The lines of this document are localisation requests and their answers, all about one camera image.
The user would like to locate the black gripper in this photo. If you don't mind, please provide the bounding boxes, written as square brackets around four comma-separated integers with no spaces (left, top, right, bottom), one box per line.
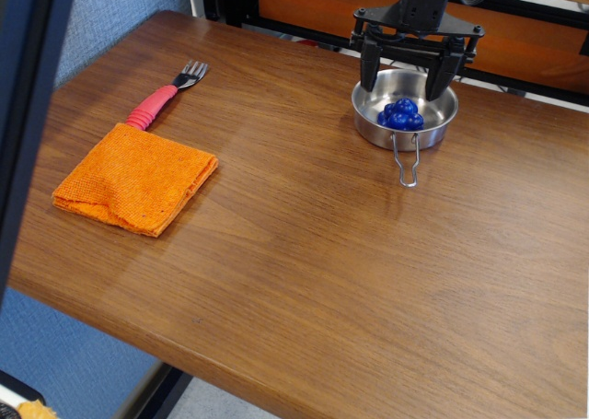
[350,0,485,101]

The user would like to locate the blue toy grape bunch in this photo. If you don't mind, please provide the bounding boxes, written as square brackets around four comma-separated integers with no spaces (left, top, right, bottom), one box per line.
[377,98,424,132]

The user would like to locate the folded orange cloth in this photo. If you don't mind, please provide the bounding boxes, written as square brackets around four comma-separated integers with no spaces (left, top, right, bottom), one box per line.
[52,123,218,238]

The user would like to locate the orange object at corner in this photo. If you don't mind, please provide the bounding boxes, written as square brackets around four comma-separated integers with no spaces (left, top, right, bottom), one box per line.
[17,401,58,419]

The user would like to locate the steel bowl with wire handle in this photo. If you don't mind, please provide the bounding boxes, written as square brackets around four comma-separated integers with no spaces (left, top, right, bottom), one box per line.
[351,69,458,188]

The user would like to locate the orange panel with black frame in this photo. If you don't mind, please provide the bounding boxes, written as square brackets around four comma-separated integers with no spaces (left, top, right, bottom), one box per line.
[203,0,588,105]

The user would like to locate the fork with red handle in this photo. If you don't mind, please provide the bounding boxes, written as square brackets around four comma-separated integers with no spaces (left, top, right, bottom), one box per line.
[125,61,209,131]

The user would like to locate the black table leg frame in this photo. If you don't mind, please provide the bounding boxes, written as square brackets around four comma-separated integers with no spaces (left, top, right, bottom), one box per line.
[112,362,192,418]

